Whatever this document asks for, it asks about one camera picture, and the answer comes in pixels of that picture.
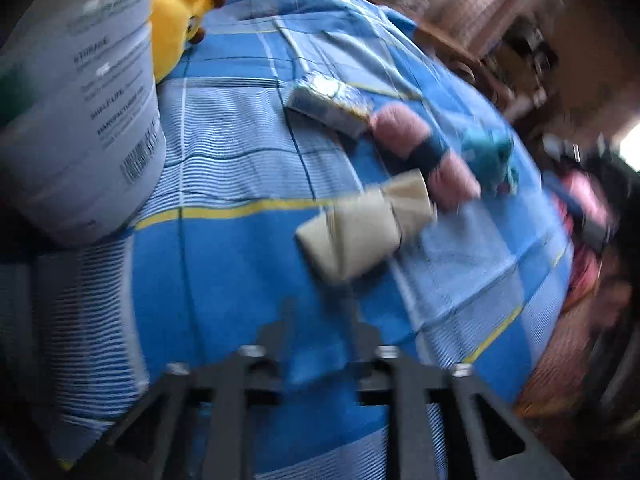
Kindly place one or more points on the beige sock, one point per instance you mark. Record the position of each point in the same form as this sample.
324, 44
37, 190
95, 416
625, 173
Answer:
350, 235

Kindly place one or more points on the pink fluffy sock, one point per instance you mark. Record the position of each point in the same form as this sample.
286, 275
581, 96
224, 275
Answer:
400, 127

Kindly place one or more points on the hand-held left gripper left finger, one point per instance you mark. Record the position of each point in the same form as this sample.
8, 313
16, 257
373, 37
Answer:
282, 345

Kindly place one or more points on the blue plush mouse pink dress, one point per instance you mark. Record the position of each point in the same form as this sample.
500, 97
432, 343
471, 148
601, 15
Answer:
487, 155

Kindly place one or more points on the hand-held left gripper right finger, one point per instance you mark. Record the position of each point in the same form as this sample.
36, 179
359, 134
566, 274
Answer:
365, 355

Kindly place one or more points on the blue white tissue packet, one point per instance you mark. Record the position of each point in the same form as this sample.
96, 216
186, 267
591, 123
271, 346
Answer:
325, 101

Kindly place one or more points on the yellow giraffe plush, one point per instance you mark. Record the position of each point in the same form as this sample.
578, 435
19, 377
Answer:
175, 25

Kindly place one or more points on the blue checked bedsheet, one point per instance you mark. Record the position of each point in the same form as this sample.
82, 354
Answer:
225, 285

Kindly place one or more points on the white plastic tub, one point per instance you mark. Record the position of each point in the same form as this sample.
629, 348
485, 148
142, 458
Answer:
85, 135

